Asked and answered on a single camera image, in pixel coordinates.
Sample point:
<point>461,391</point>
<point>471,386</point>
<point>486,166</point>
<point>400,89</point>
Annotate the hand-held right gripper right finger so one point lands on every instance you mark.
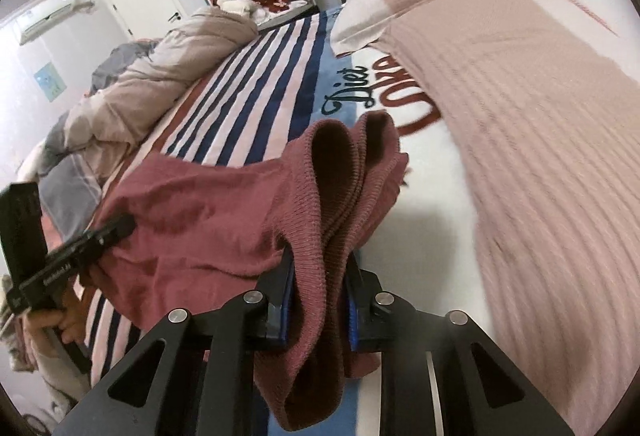
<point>352,321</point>

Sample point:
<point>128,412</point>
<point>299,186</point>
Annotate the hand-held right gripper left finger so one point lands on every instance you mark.
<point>286,311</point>

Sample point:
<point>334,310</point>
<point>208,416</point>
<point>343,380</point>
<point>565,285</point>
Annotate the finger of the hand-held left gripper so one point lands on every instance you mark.
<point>107,233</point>

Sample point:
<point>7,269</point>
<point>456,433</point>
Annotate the dusty red sweater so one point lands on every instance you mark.
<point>200,216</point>

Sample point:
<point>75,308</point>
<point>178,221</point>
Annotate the person's left hand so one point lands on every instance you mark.
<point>60,323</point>

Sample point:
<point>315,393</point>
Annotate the pale cloth pile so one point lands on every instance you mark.
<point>35,366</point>

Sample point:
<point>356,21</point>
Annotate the beige and grey duvet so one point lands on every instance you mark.
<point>150,81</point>

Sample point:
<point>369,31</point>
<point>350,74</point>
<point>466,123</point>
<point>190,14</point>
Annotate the striped printed blanket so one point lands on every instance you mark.
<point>260,81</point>

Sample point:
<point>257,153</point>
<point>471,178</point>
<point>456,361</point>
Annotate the white air conditioner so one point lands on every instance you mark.
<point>50,16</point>

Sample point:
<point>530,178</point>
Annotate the pink ribbed bed cover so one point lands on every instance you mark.
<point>540,156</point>

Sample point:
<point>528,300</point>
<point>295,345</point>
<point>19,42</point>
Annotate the red and white clothes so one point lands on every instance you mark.
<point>272,8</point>

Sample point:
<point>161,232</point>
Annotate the pink and white pillow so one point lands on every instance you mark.
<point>370,11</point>

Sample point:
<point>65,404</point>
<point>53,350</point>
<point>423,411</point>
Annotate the small wall poster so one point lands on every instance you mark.
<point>50,82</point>

